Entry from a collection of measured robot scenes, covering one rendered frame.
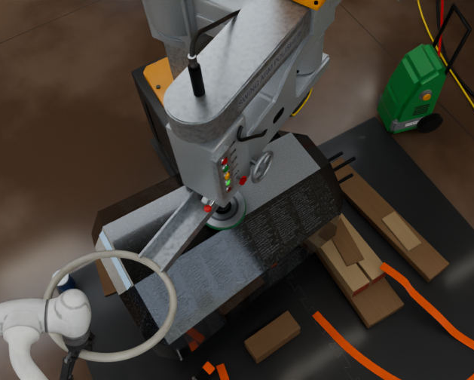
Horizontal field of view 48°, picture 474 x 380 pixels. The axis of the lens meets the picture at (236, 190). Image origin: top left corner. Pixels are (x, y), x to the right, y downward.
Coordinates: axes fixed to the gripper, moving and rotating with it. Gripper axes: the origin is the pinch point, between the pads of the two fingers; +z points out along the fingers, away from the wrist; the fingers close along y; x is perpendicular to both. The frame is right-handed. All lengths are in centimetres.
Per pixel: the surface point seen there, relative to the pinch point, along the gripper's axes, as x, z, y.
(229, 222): -25, -5, 86
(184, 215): -9, -17, 69
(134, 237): 15, 11, 71
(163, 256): -8, -10, 50
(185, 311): -19, 31, 58
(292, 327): -69, 69, 97
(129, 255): 4.1, -10.6, 44.8
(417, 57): -87, -34, 243
